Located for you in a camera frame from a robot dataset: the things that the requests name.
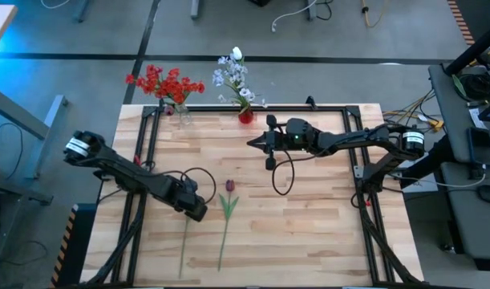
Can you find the black slanted bar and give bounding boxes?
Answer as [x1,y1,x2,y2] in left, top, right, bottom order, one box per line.
[400,136,457,189]

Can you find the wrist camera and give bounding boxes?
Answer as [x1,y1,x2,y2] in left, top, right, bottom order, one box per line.
[182,178,200,196]
[285,118,310,140]

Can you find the white artificial tulip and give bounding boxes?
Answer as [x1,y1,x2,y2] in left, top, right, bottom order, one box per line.
[231,46,246,112]
[178,218,192,280]

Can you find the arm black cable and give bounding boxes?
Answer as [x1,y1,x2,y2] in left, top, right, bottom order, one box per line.
[269,150,297,197]
[148,166,218,206]

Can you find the black mat with striped edge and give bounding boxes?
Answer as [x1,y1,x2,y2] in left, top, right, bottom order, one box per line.
[447,0,490,46]

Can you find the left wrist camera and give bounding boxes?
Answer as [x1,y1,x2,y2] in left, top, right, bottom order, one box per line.
[182,178,200,196]

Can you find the black aluminium table frame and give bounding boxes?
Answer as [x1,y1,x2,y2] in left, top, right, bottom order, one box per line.
[79,103,428,289]

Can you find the coiled black cable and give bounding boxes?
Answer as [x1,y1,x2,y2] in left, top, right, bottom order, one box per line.
[459,73,490,104]

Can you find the grey metal base plate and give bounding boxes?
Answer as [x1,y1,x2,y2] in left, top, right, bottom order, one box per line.
[353,152,439,194]

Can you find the black rectangular device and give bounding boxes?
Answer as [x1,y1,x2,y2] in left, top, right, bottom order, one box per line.
[467,127,490,166]

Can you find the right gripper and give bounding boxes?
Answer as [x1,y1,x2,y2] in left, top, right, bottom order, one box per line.
[247,114,316,172]

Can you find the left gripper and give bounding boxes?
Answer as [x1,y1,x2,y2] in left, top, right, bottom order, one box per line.
[164,176,209,222]

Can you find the clear glass vase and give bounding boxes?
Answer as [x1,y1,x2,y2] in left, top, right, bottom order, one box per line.
[174,103,192,126]

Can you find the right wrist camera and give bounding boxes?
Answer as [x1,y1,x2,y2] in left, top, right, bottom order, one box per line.
[285,118,310,140]

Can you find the white cable with plug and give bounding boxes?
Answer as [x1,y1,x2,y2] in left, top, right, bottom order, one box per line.
[270,0,318,33]

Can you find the green leaf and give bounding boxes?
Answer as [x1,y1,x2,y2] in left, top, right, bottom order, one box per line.
[452,74,468,97]

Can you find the grey metal desk frame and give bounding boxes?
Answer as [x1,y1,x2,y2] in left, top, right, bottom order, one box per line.
[0,83,69,206]

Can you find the large white flower bunch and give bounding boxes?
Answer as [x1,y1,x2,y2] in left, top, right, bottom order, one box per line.
[212,55,249,109]

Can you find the yellow cable bundle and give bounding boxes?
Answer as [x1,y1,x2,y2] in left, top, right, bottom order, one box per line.
[400,90,446,133]

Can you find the yellow floor cable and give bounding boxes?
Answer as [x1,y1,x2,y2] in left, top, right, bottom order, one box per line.
[360,0,390,29]

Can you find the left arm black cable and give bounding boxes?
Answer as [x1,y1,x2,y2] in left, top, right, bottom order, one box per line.
[148,166,218,206]

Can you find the grey desk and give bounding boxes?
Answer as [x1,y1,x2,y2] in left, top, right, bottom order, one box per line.
[427,63,490,271]

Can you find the thin white cable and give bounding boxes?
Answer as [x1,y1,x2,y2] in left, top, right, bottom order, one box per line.
[388,172,487,189]

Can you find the black vertical pole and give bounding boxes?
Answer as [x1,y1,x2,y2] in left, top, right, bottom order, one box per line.
[444,30,490,76]

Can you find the black panel with hazard stripe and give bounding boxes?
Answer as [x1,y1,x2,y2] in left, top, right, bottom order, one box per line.
[50,202,98,288]

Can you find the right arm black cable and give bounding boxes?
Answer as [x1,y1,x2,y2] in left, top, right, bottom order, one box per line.
[269,150,297,197]

